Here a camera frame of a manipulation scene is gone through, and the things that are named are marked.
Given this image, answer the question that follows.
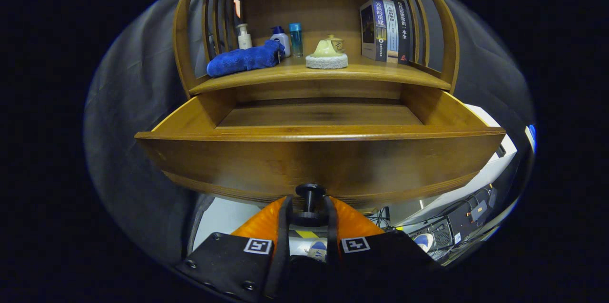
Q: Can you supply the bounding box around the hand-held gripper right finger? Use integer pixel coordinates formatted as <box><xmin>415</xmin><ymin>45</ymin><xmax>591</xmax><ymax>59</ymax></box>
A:
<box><xmin>324</xmin><ymin>195</ymin><xmax>443</xmax><ymax>303</ymax></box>

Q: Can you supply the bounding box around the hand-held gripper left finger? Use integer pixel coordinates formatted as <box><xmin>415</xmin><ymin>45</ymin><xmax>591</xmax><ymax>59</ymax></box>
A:
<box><xmin>176</xmin><ymin>195</ymin><xmax>293</xmax><ymax>303</ymax></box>

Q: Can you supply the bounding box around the green brush with white base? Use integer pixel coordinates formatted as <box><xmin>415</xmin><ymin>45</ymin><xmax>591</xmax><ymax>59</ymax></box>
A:
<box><xmin>305</xmin><ymin>39</ymin><xmax>348</xmax><ymax>69</ymax></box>

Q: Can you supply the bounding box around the wooden countertop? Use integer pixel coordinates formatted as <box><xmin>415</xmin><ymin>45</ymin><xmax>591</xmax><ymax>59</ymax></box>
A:
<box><xmin>189</xmin><ymin>53</ymin><xmax>452</xmax><ymax>95</ymax></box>

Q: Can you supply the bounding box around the person's shoe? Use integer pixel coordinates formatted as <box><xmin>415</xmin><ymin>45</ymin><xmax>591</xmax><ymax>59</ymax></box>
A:
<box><xmin>307</xmin><ymin>241</ymin><xmax>329</xmax><ymax>262</ymax></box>

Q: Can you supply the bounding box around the black computer tower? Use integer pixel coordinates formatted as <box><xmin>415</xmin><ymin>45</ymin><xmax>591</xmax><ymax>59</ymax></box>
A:
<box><xmin>445</xmin><ymin>188</ymin><xmax>498</xmax><ymax>246</ymax></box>

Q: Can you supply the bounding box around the white table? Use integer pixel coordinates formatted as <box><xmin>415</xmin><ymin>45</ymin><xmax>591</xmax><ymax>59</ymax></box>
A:
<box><xmin>390</xmin><ymin>103</ymin><xmax>518</xmax><ymax>227</ymax></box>

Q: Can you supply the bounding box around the blue towel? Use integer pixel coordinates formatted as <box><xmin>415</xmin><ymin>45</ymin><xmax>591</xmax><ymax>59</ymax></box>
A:
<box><xmin>206</xmin><ymin>40</ymin><xmax>286</xmax><ymax>78</ymax></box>

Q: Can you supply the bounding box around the yellow lidded teacup with saucer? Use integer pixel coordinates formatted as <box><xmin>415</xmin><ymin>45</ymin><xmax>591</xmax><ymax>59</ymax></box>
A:
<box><xmin>326</xmin><ymin>34</ymin><xmax>345</xmax><ymax>54</ymax></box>

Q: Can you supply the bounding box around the teal cylindrical bottle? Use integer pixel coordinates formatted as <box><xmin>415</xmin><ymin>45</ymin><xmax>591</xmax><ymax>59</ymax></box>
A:
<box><xmin>289</xmin><ymin>23</ymin><xmax>304</xmax><ymax>58</ymax></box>

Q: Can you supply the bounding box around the white lotion bottle blue cap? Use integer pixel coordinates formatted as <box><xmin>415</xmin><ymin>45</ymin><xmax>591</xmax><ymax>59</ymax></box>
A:
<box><xmin>270</xmin><ymin>26</ymin><xmax>291</xmax><ymax>58</ymax></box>

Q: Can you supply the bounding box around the white pump bottle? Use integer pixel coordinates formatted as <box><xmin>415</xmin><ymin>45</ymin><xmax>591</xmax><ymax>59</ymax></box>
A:
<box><xmin>236</xmin><ymin>23</ymin><xmax>253</xmax><ymax>50</ymax></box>

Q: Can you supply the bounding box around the grey book with blue spine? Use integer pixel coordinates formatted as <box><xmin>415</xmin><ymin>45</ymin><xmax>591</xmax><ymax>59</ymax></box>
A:
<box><xmin>360</xmin><ymin>0</ymin><xmax>388</xmax><ymax>62</ymax></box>

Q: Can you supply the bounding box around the pale blue spine book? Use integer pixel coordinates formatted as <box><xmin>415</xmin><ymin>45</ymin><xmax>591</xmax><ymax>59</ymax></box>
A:
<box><xmin>383</xmin><ymin>0</ymin><xmax>399</xmax><ymax>64</ymax></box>

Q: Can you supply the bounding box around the black spine book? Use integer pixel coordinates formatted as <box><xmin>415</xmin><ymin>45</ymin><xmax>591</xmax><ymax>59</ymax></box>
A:
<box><xmin>394</xmin><ymin>0</ymin><xmax>412</xmax><ymax>65</ymax></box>

